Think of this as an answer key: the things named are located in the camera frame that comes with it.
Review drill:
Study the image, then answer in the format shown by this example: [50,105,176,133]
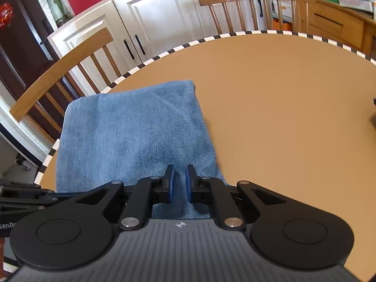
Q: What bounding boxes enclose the red door ornament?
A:
[0,3,14,29]

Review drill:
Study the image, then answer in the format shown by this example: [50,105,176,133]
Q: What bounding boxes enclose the white cabinet with shelves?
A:
[0,0,294,168]

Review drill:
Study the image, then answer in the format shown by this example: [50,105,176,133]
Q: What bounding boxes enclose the dark brown door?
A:
[1,0,59,99]

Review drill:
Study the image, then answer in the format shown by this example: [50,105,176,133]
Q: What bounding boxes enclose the left wooden chair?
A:
[10,28,121,142]

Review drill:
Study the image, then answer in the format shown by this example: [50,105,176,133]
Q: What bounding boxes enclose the blue denim jeans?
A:
[55,80,222,219]

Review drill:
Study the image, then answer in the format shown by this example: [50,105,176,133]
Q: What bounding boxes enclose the wooden sideboard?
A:
[297,0,375,59]

